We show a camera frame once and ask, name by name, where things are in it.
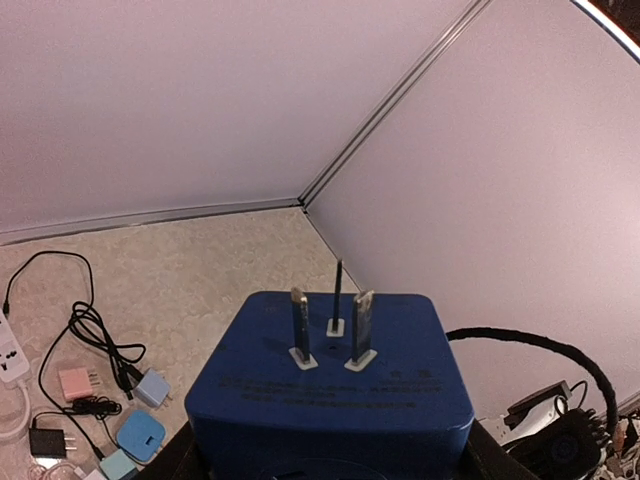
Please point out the dark blue cube socket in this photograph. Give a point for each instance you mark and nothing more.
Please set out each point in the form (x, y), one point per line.
(331, 386)

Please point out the white power strip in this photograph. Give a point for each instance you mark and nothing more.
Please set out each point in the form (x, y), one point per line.
(15, 366)

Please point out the black charger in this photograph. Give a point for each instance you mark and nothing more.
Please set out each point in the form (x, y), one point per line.
(49, 443)

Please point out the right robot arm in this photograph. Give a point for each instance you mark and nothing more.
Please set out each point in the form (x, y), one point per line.
(570, 447)

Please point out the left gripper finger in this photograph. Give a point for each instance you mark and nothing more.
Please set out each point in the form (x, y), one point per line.
(179, 459)

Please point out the teal USB charger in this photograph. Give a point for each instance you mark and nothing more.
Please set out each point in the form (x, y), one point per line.
(118, 466)

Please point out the blue rounded charger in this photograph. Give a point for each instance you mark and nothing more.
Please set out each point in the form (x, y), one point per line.
(141, 436)

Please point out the light blue charger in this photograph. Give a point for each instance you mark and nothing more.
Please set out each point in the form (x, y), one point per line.
(152, 389)

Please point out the pink charger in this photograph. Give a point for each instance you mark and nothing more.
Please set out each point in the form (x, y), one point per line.
(78, 383)

